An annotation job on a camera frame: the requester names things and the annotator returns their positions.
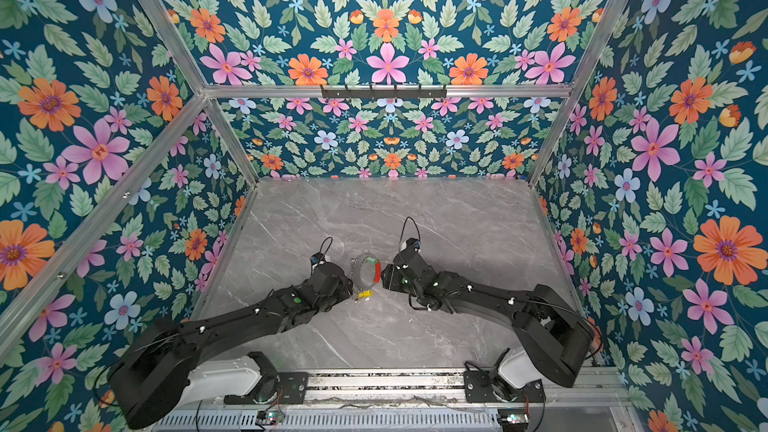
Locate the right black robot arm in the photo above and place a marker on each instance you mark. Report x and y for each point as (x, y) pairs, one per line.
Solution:
(554, 338)

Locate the black hook rail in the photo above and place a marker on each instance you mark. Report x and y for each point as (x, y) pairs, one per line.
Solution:
(371, 92)

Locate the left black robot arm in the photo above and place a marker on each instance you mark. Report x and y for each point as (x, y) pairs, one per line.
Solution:
(158, 371)

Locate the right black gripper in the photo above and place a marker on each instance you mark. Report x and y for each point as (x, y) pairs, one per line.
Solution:
(391, 276)

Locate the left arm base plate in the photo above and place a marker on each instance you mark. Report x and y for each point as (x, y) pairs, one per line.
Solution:
(273, 387)

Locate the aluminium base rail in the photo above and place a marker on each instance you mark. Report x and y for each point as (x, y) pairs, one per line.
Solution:
(438, 387)

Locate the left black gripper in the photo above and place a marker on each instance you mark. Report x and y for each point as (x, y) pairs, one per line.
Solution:
(345, 284)

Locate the keyring with coloured keys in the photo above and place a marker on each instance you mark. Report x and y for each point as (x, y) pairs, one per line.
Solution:
(366, 271)

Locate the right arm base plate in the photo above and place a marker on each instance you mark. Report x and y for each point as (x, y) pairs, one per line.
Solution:
(501, 385)

